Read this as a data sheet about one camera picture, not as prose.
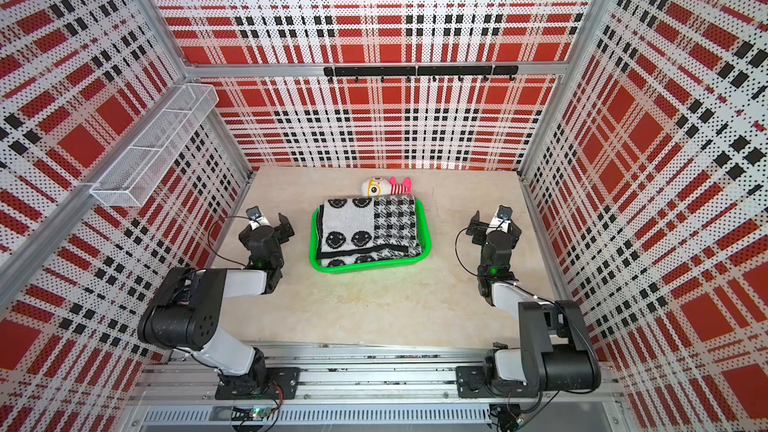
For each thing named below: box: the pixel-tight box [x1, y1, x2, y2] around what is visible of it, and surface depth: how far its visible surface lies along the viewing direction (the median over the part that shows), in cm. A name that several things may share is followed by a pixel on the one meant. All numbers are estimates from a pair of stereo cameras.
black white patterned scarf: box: [317, 194, 422, 267], surface depth 92 cm
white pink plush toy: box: [361, 176, 412, 197], surface depth 110 cm
